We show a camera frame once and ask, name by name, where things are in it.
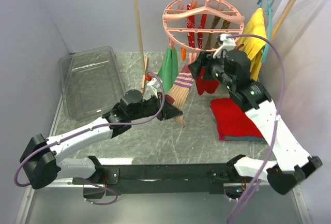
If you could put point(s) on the yellow hanging cloth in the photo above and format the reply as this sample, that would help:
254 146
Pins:
253 46

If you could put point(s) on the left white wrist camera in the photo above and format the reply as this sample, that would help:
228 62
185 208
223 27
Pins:
153 87

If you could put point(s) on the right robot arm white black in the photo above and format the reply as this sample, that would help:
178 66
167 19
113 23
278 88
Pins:
293 164

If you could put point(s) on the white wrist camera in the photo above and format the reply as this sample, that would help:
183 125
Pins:
226 42
153 87

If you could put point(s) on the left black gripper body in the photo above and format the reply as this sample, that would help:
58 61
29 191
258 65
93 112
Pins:
150 108

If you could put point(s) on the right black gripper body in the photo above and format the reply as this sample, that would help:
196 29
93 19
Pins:
213 68

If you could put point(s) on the red sock front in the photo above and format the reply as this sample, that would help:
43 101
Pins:
208 86

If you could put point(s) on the black base bar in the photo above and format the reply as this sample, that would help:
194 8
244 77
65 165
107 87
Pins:
173 178

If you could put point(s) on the green hanging cloth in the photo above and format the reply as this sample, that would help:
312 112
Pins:
169 69

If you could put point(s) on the striped beige purple sock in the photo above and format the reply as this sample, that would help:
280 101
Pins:
181 87

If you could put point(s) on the teal plastic hanger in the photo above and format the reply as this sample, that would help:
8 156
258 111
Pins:
269 12

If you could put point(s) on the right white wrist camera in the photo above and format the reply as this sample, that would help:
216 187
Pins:
226 42

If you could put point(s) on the red folded towel stack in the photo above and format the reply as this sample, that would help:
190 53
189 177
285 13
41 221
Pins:
232 124

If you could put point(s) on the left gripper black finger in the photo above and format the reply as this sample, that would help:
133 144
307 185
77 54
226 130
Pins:
170 112
173 102

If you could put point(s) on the pink round clip hanger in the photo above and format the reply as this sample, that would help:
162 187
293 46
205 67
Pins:
222 18

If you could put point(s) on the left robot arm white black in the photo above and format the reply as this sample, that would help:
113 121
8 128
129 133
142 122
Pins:
46 159

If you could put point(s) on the clear plastic bin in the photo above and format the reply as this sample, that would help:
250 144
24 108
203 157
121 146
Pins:
91 83

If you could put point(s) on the red patterned sock pair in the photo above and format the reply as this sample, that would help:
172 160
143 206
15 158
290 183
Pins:
195 40

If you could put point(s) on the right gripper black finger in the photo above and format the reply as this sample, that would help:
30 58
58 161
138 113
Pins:
196 67
204 56

